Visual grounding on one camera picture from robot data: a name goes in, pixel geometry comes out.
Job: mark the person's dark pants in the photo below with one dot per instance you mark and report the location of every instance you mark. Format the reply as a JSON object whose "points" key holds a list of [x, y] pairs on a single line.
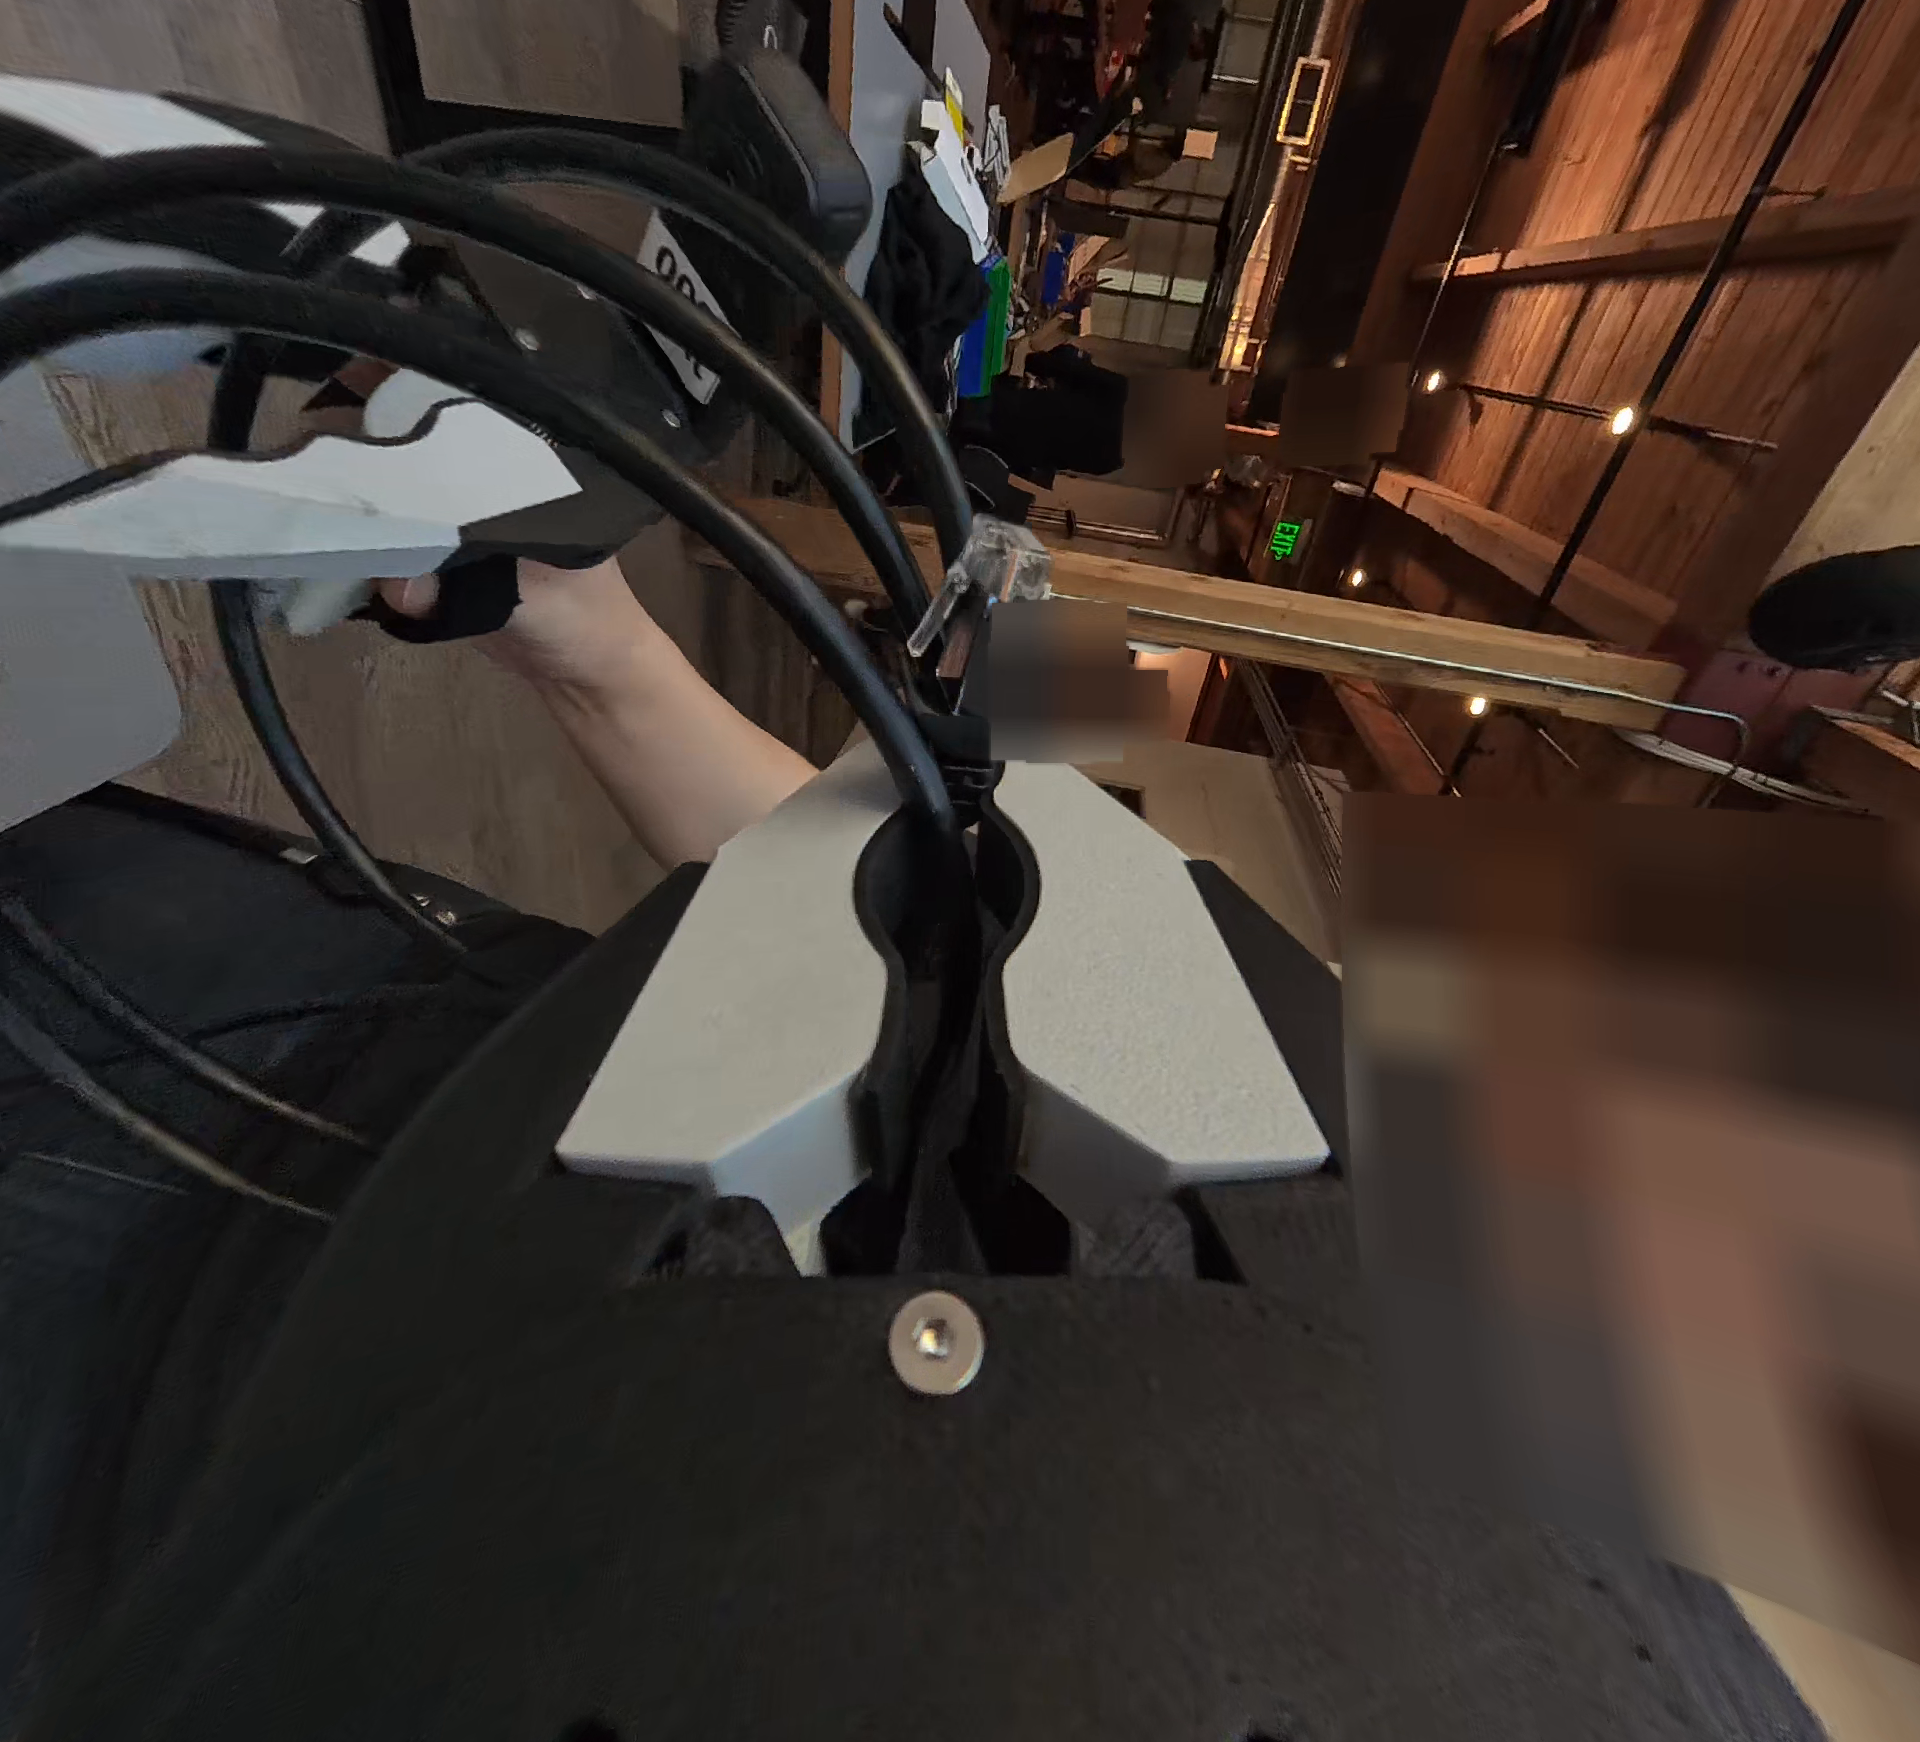
{"points": [[152, 1323]]}

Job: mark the black bag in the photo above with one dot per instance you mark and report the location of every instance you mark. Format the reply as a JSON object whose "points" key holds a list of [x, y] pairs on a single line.
{"points": [[1059, 415]]}

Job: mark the black garment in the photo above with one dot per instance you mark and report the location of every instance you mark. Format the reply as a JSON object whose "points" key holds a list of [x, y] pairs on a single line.
{"points": [[916, 271]]}

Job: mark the person's right hand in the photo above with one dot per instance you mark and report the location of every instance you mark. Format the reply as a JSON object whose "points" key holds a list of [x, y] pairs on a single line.
{"points": [[578, 625]]}

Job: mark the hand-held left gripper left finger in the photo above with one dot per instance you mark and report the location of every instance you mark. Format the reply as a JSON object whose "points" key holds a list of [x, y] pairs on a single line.
{"points": [[736, 1022]]}

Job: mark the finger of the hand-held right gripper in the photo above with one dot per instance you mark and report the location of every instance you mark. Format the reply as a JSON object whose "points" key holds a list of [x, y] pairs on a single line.
{"points": [[299, 505], [75, 112]]}

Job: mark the wooden beam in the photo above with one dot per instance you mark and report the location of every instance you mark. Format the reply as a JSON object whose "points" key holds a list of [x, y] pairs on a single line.
{"points": [[1351, 632]]}

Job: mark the person's right forearm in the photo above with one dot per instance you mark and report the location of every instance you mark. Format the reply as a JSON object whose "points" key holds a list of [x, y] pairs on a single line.
{"points": [[691, 753]]}

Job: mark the black metal desk foot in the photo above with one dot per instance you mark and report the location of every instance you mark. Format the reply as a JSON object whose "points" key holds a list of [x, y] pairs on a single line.
{"points": [[383, 2]]}

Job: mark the green exit sign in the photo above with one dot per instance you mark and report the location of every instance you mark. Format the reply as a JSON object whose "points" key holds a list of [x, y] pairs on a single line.
{"points": [[1286, 543]]}

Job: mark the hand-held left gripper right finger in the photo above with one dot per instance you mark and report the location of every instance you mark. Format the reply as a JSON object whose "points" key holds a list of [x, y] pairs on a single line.
{"points": [[1157, 1022]]}

